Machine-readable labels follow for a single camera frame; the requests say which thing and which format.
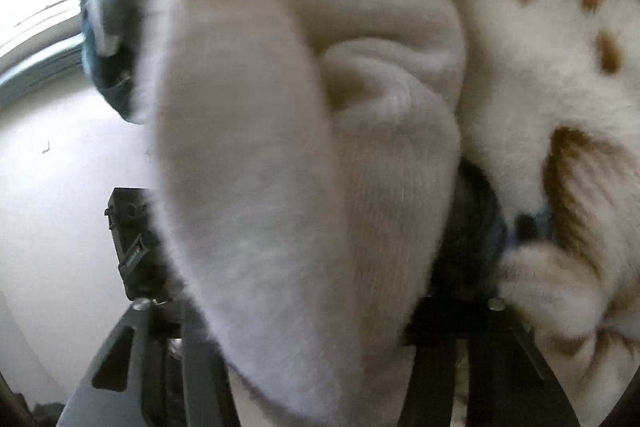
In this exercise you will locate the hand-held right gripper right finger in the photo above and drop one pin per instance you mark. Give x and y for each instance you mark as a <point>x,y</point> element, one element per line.
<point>500,357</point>

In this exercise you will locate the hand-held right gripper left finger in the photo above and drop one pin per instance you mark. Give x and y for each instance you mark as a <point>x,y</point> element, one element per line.
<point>125,387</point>

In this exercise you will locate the white knit sweater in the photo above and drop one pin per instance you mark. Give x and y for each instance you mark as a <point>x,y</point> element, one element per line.
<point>300,157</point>

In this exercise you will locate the folded dark striped clothes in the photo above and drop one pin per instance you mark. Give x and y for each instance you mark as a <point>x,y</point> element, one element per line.
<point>107,7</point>

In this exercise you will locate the teal curtain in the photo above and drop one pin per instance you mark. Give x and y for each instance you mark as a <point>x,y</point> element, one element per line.
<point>45,79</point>

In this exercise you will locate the floral bed blanket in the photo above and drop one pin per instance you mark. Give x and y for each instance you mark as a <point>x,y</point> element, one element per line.
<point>550,82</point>

